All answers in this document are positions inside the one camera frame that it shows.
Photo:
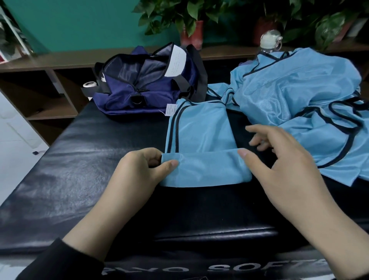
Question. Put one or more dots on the person's left hand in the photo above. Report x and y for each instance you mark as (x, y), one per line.
(138, 182)

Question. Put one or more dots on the person's right hand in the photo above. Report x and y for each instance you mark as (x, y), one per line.
(288, 173)

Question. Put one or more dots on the navy blue bag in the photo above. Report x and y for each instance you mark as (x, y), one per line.
(132, 81)

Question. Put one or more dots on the clear bottle silver cap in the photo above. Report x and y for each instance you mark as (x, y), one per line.
(271, 40)

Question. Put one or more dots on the person's right forearm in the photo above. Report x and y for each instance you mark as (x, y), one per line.
(340, 242)

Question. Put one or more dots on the person's left forearm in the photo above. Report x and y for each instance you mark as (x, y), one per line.
(80, 248)

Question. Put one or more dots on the black leather bench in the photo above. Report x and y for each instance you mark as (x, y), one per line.
(69, 184)

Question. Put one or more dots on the small white-lidded jar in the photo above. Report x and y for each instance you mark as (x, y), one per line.
(89, 89)

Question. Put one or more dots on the wooden shelf cabinet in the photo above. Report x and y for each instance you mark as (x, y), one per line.
(52, 109)

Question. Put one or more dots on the green plant in white pot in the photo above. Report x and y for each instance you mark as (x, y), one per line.
(334, 20)

